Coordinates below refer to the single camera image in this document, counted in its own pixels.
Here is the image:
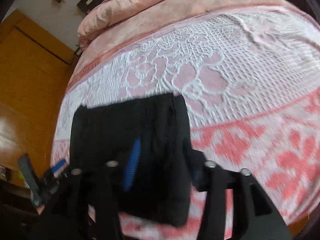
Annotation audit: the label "pink quilt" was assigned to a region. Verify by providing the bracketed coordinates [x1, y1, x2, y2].
[67, 0, 288, 86]

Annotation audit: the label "pink white patterned bedspread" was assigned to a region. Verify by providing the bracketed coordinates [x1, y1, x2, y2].
[51, 7, 319, 224]

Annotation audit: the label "black pants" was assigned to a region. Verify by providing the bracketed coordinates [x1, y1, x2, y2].
[69, 93, 191, 227]

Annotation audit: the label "orange wooden wardrobe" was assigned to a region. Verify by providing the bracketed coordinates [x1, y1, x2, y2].
[1, 10, 75, 186]

